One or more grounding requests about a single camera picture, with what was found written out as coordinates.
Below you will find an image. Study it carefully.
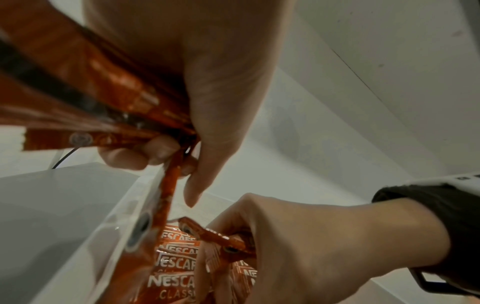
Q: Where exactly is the person's left hand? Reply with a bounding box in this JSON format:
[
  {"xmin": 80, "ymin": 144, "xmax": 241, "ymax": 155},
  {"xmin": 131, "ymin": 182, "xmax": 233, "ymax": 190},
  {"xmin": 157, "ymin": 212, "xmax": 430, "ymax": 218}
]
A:
[{"xmin": 82, "ymin": 0, "xmax": 297, "ymax": 208}]

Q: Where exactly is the person's right hand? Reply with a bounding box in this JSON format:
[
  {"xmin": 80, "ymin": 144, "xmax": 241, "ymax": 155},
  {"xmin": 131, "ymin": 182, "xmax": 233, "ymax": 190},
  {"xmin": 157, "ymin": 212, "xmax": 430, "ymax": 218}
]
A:
[{"xmin": 193, "ymin": 193, "xmax": 451, "ymax": 304}]

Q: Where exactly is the bunch of Nescafe sachets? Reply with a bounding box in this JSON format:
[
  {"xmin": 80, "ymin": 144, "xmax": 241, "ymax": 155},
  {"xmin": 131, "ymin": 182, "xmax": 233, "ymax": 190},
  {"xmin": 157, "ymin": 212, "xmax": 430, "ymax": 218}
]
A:
[{"xmin": 0, "ymin": 0, "xmax": 200, "ymax": 152}]

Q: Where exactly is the pile of red Nescafe sachets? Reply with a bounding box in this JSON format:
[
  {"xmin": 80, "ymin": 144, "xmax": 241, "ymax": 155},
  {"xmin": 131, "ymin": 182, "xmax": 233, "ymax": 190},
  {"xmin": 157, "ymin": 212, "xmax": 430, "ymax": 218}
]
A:
[{"xmin": 129, "ymin": 222, "xmax": 260, "ymax": 304}]

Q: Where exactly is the white plastic tray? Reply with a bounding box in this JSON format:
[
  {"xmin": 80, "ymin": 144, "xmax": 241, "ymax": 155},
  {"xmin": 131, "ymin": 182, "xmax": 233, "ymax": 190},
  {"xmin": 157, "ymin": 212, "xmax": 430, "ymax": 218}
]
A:
[{"xmin": 22, "ymin": 166, "xmax": 410, "ymax": 304}]

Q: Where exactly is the black right wristband with markers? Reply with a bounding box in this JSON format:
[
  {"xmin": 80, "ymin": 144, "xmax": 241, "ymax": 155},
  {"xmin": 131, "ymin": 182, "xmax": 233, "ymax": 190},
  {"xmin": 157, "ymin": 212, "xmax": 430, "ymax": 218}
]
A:
[{"xmin": 370, "ymin": 170, "xmax": 480, "ymax": 294}]

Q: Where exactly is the black power cable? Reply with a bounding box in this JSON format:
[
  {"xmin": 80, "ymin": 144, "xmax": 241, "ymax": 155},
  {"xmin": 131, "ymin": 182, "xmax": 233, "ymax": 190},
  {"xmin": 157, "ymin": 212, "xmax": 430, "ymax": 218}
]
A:
[{"xmin": 51, "ymin": 146, "xmax": 82, "ymax": 170}]

